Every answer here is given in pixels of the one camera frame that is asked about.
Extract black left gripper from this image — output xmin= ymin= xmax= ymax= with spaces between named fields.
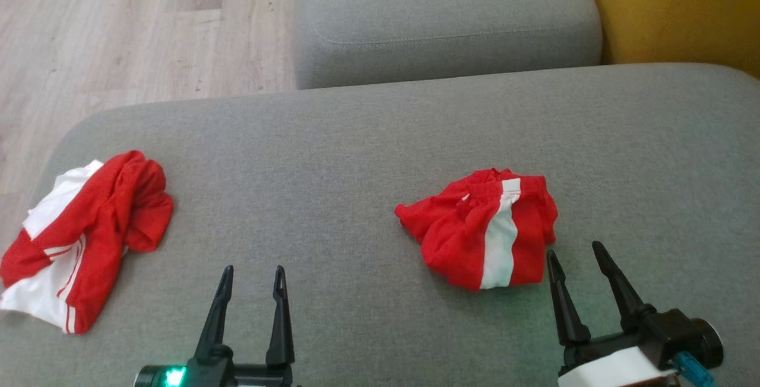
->
xmin=134 ymin=265 xmax=296 ymax=387

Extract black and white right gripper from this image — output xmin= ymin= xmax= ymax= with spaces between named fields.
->
xmin=546 ymin=241 xmax=724 ymax=387

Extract red and white jersey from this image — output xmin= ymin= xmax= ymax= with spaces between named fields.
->
xmin=0 ymin=150 xmax=175 ymax=335

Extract red shorts with white stripe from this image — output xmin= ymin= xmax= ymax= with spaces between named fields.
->
xmin=394 ymin=167 xmax=559 ymax=291

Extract yellow sofa backrest cushion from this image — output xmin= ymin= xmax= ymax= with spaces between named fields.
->
xmin=575 ymin=0 xmax=760 ymax=79

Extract blue right gripper cable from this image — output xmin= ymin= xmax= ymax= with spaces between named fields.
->
xmin=676 ymin=351 xmax=716 ymax=387

